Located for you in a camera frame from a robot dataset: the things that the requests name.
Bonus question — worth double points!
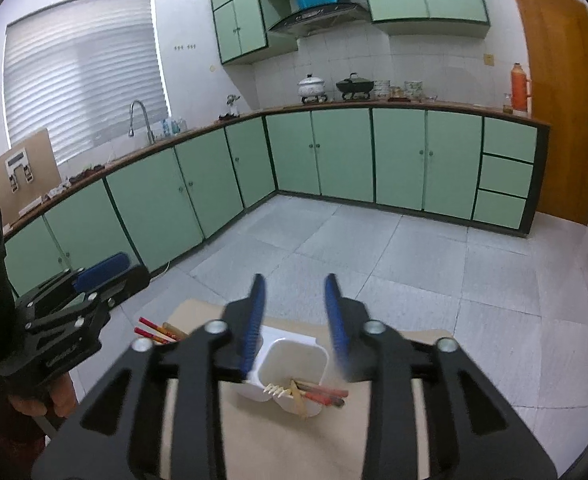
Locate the small white figurine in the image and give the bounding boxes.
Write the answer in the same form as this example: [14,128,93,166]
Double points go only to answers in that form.
[218,93,240,121]

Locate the wooden door with handle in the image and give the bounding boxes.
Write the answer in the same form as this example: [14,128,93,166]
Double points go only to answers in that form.
[506,0,588,227]

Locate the four-door green base cabinet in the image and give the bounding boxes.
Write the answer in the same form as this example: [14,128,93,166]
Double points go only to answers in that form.
[264,105,486,217]

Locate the person's left hand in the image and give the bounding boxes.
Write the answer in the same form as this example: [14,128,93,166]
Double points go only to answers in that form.
[8,374,80,419]

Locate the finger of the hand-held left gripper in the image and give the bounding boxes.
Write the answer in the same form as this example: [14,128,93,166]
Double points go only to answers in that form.
[24,265,151,337]
[14,252,131,312]

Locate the orange thermos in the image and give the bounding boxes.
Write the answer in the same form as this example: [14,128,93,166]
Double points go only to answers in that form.
[510,62,531,112]

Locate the white lidded pot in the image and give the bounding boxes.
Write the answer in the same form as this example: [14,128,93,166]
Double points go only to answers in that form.
[297,73,329,104]

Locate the brown cardboard sheet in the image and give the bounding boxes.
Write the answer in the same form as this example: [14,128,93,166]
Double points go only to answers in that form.
[0,127,66,227]

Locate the white window blind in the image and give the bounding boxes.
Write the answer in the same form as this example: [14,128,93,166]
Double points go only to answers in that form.
[2,0,171,167]

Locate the white plastic utensil holder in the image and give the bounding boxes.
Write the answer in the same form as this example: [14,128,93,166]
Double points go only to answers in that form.
[238,326,331,419]

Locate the green drawer unit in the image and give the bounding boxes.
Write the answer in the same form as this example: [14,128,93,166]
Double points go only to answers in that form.
[470,115,551,239]

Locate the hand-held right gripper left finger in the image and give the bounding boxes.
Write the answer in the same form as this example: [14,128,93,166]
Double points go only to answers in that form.
[31,273,267,480]

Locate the brown wooden countertop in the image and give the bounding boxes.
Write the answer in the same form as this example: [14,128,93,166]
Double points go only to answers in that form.
[1,99,551,242]

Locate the black wok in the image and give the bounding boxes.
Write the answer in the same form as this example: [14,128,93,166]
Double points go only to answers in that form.
[335,72,375,101]

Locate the person's left forearm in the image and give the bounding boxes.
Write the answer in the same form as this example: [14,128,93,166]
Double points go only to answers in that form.
[0,400,50,466]

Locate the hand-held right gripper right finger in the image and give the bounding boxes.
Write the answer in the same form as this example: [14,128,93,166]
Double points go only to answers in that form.
[324,273,560,480]

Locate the long green base cabinet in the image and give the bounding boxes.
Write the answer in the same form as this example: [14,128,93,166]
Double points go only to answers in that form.
[3,112,278,307]

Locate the tall green wall cabinet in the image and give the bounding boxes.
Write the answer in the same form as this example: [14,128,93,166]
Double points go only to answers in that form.
[209,0,300,66]

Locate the black range hood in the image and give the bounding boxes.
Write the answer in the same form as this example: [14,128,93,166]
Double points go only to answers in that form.
[267,2,370,37]

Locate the black chopstick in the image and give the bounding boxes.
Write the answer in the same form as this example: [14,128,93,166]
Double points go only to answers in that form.
[294,381,346,406]

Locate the red chopstick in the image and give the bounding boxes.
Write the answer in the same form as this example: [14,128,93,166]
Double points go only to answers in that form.
[134,327,168,346]
[139,316,176,344]
[299,392,346,408]
[301,383,350,397]

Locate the chrome kitchen faucet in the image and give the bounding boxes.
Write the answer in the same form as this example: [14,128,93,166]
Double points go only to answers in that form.
[127,100,156,147]

